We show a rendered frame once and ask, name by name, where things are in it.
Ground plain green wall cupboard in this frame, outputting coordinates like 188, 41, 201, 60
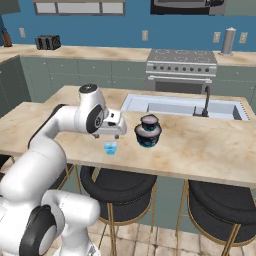
0, 0, 22, 17
225, 0, 256, 17

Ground small blue glass cup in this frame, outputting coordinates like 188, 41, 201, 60
103, 140, 120, 156

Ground small dark yogurt container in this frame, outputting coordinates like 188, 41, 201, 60
140, 113, 162, 132

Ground steel microwave oven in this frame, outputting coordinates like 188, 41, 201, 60
149, 0, 228, 17

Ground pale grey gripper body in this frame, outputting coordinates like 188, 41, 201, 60
89, 120, 129, 137

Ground glass front wall cupboards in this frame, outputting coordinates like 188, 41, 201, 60
32, 0, 127, 17

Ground grey paper towel roll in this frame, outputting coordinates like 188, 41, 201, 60
219, 26, 237, 57

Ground large dark yogurt container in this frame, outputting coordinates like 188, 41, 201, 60
133, 123, 164, 149

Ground steel stove with oven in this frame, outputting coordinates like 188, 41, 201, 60
145, 48, 219, 95

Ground black toaster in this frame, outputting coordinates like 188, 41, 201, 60
34, 34, 62, 51

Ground long green base cupboards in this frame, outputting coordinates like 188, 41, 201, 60
0, 55, 148, 116

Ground steel sink basin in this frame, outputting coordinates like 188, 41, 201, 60
120, 92, 251, 122

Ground brown knife block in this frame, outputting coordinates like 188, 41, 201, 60
0, 16, 14, 48

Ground black sink tap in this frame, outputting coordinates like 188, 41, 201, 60
192, 85, 212, 118

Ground short green base cupboards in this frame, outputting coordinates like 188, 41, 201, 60
211, 64, 256, 115

